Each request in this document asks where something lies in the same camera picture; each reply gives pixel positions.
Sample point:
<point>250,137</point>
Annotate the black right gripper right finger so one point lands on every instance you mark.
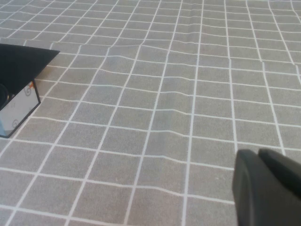
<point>284,171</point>

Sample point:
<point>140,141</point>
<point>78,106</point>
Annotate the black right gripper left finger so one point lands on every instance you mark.
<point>258,197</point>

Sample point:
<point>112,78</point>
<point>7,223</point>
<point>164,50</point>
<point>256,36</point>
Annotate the black glasses case printed sides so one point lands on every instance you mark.
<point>18,66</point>

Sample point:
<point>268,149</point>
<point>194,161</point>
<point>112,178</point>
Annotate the grey white checked tablecloth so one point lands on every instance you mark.
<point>164,94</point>

